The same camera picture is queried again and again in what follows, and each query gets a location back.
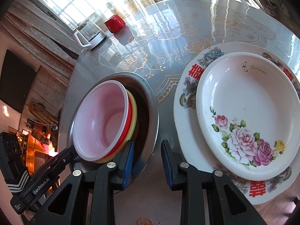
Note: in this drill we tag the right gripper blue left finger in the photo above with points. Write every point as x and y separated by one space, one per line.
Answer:
124 161

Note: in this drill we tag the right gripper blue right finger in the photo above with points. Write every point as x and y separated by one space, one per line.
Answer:
171 161

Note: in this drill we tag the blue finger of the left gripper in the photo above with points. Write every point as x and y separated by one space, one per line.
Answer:
55 165

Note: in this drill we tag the large floral red-character plate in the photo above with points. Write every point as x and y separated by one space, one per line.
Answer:
192 143

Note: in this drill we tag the yellow plastic bowl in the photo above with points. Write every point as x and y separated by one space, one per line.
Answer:
130 127

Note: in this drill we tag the stainless steel bowl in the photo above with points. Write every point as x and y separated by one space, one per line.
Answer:
146 130

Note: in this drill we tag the red plastic bowl white inside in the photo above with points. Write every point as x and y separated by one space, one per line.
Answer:
100 120

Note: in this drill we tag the white rose deep plate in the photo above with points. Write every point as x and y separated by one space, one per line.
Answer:
248 113

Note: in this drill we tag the left hand striped glove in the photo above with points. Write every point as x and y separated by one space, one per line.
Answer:
16 176

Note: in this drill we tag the white glass electric kettle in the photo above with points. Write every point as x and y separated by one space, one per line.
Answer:
88 35

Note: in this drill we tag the red mug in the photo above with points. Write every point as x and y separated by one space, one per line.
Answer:
115 24

